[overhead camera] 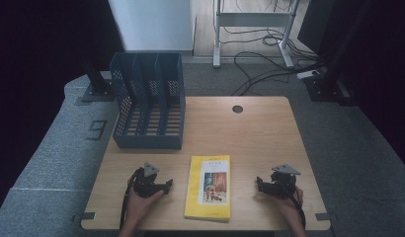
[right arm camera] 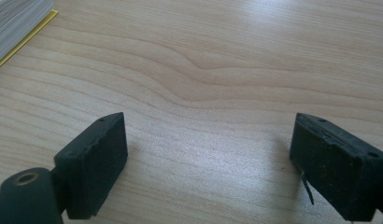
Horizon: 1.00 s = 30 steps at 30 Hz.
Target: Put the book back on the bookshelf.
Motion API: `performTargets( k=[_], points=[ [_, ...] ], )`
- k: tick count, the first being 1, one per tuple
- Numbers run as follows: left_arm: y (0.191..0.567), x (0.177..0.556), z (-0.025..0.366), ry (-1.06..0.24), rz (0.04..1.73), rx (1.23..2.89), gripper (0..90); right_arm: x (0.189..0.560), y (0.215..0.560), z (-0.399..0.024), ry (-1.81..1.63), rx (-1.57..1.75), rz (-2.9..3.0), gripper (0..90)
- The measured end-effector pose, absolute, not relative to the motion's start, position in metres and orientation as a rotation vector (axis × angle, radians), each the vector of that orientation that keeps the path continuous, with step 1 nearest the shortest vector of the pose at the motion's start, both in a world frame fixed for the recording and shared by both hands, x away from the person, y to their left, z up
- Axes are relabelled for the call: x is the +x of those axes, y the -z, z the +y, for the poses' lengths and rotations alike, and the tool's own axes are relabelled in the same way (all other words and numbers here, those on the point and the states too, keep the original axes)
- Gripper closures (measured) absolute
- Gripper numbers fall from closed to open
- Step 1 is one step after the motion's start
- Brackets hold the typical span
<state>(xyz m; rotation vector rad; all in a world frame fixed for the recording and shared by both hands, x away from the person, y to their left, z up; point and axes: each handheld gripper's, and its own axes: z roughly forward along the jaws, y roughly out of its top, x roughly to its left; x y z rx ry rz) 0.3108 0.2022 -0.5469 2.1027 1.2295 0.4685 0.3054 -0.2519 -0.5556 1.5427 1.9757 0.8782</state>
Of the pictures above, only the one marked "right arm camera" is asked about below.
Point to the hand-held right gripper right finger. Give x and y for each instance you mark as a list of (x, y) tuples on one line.
[(339, 174)]

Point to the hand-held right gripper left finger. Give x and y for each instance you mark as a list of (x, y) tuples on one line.
[(93, 168)]

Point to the yellow cover book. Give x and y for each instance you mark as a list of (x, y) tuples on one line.
[(15, 25)]

